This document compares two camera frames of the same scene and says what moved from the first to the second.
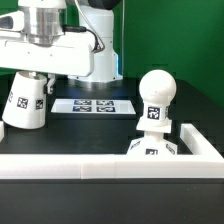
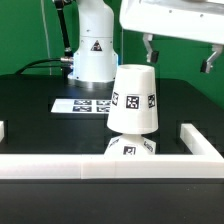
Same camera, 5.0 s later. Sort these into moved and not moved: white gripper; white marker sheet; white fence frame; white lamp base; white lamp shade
Moved: white gripper; white lamp base; white lamp shade
Not moved: white fence frame; white marker sheet
